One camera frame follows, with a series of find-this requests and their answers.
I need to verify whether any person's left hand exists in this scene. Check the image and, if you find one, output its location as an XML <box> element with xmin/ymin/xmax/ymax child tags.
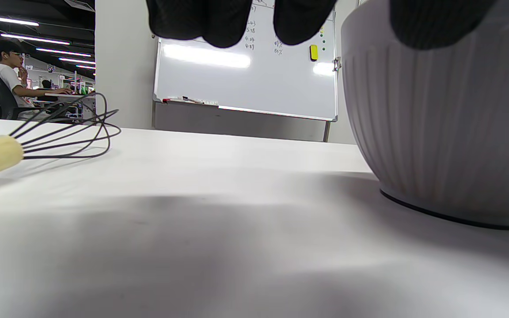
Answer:
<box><xmin>146</xmin><ymin>0</ymin><xmax>496</xmax><ymax>49</ymax></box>

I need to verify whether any white office desk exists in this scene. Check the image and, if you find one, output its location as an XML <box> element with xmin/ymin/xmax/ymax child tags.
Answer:
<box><xmin>45</xmin><ymin>91</ymin><xmax>96</xmax><ymax>120</ymax></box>

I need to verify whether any grey plastic salad bowl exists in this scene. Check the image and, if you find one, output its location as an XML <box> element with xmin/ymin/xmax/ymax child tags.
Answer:
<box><xmin>341</xmin><ymin>0</ymin><xmax>509</xmax><ymax>230</ymax></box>

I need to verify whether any black office chair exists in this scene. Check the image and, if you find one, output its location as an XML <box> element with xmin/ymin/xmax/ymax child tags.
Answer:
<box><xmin>0</xmin><ymin>72</ymin><xmax>34</xmax><ymax>121</ymax></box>

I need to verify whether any whiteboard on metal stand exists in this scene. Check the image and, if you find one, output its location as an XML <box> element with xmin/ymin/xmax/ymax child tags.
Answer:
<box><xmin>152</xmin><ymin>0</ymin><xmax>340</xmax><ymax>143</ymax></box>

